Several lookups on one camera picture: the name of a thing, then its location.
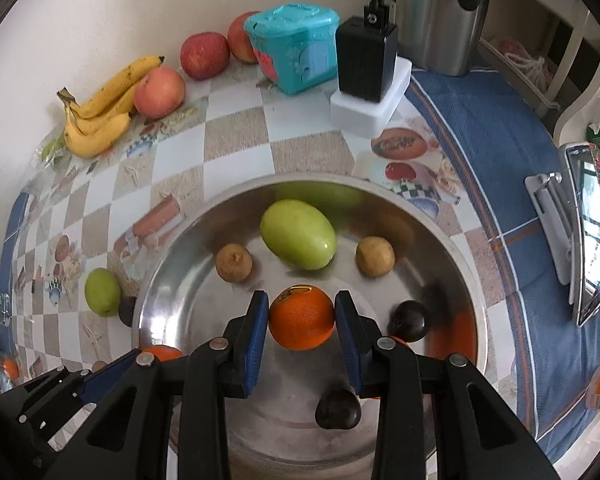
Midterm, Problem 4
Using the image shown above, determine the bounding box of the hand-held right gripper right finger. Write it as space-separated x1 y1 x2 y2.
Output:
333 289 561 480

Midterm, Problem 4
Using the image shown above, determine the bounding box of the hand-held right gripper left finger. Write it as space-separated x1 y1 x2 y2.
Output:
40 289 271 480

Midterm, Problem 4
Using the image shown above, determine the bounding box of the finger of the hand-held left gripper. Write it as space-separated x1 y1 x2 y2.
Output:
17 349 137 429

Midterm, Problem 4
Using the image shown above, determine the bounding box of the orange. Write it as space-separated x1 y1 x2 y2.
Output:
268 284 336 352
140 344 185 362
365 334 412 401

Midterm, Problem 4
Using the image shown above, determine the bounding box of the dark purple plum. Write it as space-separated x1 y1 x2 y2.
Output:
389 300 430 343
314 389 362 431
118 296 139 328

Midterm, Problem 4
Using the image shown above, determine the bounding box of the stainless steel bowl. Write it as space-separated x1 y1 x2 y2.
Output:
131 172 489 466

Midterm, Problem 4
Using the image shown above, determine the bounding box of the brown kiwi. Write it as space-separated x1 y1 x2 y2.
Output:
215 243 254 283
355 236 396 278

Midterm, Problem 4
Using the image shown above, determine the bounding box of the green jujube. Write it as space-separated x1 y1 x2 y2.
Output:
84 267 122 317
259 199 337 271

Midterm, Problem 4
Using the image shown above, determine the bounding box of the clear plastic packet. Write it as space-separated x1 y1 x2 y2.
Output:
0 344 22 392

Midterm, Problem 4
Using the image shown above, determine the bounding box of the clear bag of green fruit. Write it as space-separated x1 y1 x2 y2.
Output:
32 130 73 171

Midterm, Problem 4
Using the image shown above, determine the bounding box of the metal phone stand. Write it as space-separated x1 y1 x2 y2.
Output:
524 171 578 306

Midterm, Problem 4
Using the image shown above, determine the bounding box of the yellow banana bunch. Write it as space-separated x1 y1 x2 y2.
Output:
56 55 166 159

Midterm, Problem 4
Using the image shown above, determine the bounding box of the smartphone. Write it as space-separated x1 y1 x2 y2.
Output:
565 142 600 328

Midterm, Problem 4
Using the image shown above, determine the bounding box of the pale pink apple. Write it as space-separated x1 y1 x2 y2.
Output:
133 66 187 120

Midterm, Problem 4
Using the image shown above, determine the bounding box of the red apple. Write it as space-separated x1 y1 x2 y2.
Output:
180 32 231 81
227 11 261 64

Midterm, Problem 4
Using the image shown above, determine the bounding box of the teal plastic box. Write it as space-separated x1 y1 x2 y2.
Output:
244 4 341 96

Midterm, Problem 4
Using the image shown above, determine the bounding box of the green carton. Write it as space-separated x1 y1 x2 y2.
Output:
586 122 600 176

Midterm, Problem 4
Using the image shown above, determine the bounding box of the white mesh bag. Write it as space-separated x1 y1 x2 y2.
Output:
480 35 561 107

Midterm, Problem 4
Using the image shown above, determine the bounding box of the stainless steel thermos kettle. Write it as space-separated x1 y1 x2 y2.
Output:
390 0 492 77

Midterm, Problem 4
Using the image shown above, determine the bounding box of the white wooden chair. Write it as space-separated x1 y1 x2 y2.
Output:
480 0 600 143

